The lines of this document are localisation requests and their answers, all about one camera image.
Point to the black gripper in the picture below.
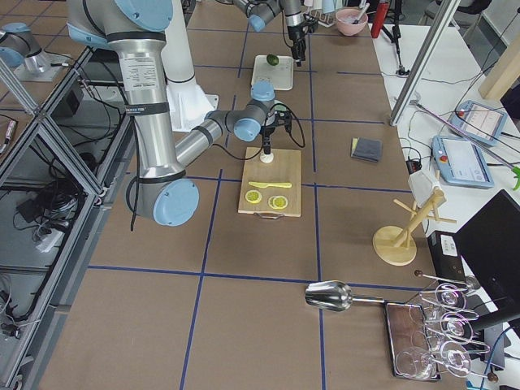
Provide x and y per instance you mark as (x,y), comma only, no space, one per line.
(294,33)
(268,131)

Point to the white steamed bun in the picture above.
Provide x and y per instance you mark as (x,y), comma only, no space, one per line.
(266,158)

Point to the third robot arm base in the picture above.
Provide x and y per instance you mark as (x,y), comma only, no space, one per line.
(21,52)

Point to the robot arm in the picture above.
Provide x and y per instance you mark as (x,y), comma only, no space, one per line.
(261,13)
(151,42)

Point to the mint green bowl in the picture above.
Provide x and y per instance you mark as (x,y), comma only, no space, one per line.
(279,106)

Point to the pink mixing bowl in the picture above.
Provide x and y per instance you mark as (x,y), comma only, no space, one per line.
(350,22)

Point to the green lime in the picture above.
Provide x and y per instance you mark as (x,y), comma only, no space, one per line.
(272,59)

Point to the white bear print tray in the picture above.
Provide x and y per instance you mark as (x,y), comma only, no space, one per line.
(280,75)

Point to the yellow plastic knife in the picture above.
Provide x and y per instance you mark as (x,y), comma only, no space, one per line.
(265,185)

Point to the light blue cup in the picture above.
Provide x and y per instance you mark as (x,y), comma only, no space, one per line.
(328,6)

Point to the upper lemon slice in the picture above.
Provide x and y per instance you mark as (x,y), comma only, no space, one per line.
(253,196)

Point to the lemon slice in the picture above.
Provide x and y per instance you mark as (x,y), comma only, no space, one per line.
(253,196)
(277,202)

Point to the lower lemon slice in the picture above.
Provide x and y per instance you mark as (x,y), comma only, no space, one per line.
(277,202)

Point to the red bottle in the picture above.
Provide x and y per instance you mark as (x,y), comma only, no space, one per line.
(379,18)

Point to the grey cleaning cloth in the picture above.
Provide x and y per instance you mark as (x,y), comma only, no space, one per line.
(368,149)

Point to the wooden mug tree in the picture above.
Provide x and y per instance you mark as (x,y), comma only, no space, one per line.
(394,244)

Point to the steel scoop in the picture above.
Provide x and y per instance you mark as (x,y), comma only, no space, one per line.
(335,295)

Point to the near teach pendant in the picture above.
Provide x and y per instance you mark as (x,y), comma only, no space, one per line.
(461,163)

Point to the teach pendant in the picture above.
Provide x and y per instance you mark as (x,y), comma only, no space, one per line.
(481,122)
(461,163)

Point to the far teach pendant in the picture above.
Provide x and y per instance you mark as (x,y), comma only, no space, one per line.
(481,122)

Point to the black monitor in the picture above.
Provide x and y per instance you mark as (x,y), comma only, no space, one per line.
(489,243)

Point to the wine glass rack tray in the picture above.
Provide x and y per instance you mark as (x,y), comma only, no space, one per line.
(434,332)

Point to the white wire cup rack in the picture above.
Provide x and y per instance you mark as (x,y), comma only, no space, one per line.
(324,19)

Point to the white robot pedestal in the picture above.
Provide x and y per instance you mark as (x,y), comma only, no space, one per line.
(188,103)

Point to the aluminium frame post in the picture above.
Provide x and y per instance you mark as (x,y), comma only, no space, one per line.
(440,23)

